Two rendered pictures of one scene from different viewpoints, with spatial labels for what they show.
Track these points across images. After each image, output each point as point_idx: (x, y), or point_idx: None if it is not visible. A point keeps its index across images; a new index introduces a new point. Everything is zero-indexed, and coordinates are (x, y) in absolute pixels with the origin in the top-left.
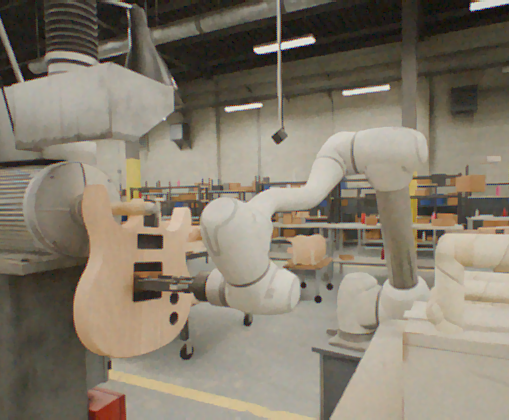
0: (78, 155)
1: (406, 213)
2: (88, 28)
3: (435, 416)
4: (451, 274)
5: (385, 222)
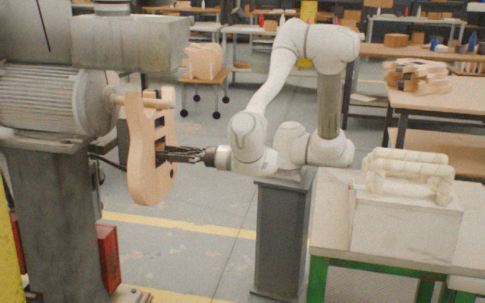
0: None
1: (338, 88)
2: None
3: (366, 231)
4: (379, 174)
5: (322, 94)
